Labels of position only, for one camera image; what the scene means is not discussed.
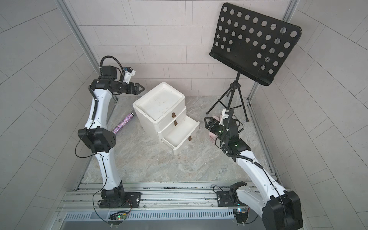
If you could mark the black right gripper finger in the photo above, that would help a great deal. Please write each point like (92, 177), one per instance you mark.
(210, 120)
(209, 126)

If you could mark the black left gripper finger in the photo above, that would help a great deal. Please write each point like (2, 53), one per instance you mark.
(138, 91)
(139, 86)

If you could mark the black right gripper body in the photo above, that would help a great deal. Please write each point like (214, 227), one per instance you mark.
(218, 130)

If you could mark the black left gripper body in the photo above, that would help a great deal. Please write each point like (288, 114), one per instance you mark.
(127, 88)

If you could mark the white drawer cabinet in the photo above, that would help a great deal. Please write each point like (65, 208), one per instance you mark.
(158, 108)

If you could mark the white bottom drawer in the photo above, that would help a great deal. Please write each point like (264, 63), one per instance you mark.
(178, 134)

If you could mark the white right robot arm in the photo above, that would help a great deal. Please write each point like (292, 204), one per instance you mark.
(279, 209)

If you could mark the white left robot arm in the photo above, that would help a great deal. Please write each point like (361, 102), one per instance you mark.
(111, 82)

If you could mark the pink folded umbrella right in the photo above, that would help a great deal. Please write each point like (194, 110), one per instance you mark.
(217, 118)

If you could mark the pink folded umbrella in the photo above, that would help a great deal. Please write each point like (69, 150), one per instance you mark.
(213, 137)
(217, 118)

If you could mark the pink folded umbrella left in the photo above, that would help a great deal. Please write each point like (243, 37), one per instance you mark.
(213, 137)

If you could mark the purple glitter bottle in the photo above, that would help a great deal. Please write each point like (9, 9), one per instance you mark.
(123, 123)

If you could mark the right circuit board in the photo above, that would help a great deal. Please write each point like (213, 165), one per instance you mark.
(241, 215)

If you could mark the circuit board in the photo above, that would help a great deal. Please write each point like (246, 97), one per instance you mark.
(241, 215)
(117, 218)

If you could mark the black music stand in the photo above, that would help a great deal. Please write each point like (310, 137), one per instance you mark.
(252, 44)

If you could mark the left circuit board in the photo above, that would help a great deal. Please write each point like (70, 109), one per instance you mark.
(117, 218)

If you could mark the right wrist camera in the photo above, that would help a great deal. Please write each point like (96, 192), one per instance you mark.
(224, 115)

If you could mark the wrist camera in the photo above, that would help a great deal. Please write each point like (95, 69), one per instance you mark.
(224, 115)
(128, 74)

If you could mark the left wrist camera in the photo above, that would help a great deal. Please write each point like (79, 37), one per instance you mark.
(128, 74)

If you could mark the aluminium rail base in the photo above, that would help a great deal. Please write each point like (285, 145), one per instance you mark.
(169, 201)

